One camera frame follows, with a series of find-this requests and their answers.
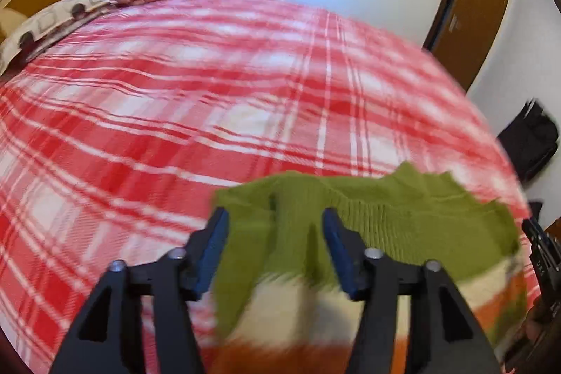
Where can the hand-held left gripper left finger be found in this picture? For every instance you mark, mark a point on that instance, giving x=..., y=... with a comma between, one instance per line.
x=210, y=255

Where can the beige patterned pillow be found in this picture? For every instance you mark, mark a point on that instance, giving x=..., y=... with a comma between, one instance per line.
x=48, y=21

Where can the red plaid blanket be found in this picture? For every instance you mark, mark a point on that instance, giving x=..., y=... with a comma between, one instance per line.
x=175, y=93

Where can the green striped knit sweater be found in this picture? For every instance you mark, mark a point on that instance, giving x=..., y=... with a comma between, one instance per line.
x=394, y=225

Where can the brown wooden door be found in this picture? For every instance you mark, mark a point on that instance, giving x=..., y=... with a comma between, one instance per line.
x=477, y=14

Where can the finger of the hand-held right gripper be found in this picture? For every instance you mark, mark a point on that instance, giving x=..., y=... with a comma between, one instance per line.
x=535, y=236

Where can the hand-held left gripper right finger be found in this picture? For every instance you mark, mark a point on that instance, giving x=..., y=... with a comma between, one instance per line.
x=339, y=255

